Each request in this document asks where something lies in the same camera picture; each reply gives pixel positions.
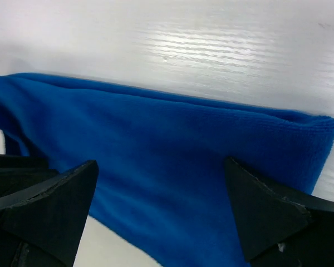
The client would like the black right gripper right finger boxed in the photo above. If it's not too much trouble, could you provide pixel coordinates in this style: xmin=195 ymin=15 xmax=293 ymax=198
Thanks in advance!
xmin=224 ymin=157 xmax=334 ymax=267

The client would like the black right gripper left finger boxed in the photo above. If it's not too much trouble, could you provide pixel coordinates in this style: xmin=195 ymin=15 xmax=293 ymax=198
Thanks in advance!
xmin=0 ymin=161 xmax=98 ymax=266

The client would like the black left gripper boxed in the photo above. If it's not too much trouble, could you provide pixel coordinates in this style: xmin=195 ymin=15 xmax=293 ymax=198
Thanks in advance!
xmin=0 ymin=155 xmax=58 ymax=197

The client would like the blue towel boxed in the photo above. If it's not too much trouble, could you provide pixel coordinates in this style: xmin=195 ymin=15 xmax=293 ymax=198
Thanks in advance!
xmin=0 ymin=73 xmax=334 ymax=266

